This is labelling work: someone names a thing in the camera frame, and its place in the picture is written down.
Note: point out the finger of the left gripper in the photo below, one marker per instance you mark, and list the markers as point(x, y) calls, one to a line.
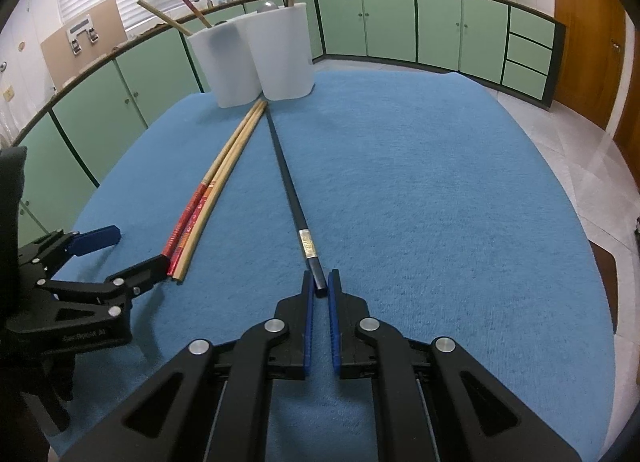
point(130, 282)
point(53, 250)

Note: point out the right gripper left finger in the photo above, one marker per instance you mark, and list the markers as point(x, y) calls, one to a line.
point(210, 402)

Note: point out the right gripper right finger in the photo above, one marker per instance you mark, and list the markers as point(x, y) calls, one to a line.
point(433, 401)

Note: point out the red orange star chopstick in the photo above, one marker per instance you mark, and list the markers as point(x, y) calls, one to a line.
point(197, 221)

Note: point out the plain wooden chopstick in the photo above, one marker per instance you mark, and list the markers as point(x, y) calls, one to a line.
point(215, 196)

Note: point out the black chopstick gold band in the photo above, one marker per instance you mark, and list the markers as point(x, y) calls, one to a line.
point(303, 233)

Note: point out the green lower kitchen cabinets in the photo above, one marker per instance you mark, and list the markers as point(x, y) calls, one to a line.
point(81, 132)

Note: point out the blue table cloth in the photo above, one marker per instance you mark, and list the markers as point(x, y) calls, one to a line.
point(434, 206)

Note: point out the brown wooden stool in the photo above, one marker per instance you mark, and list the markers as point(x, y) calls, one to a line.
point(607, 268)

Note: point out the brown cardboard board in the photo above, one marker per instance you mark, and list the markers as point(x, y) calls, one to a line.
point(79, 43)

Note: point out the left white utensil holder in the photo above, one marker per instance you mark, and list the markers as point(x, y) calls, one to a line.
point(225, 58)

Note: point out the white utensil holder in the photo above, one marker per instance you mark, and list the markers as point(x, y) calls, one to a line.
point(280, 46)
point(225, 58)

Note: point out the wooden chopstick in holder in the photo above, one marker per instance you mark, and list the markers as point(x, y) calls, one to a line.
point(165, 18)

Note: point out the right white utensil holder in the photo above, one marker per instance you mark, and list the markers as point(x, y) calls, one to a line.
point(280, 46)

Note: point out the metal spoon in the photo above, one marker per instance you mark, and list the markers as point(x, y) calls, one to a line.
point(268, 5)

